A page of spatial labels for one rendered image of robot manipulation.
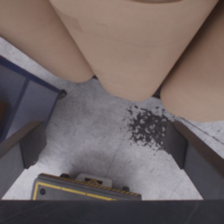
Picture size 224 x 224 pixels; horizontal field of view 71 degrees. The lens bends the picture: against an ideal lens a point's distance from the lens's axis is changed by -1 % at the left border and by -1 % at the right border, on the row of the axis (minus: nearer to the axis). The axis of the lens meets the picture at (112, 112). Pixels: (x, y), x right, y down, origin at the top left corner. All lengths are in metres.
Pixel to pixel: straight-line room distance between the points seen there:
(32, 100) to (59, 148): 0.45
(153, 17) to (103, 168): 1.19
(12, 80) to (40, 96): 0.39
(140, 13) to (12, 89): 0.86
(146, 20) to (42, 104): 1.16
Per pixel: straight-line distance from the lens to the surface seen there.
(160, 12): 0.31
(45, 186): 1.17
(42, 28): 0.67
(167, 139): 0.17
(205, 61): 0.55
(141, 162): 1.34
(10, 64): 0.87
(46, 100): 1.36
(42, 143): 0.17
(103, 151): 1.33
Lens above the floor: 1.31
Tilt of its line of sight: 81 degrees down
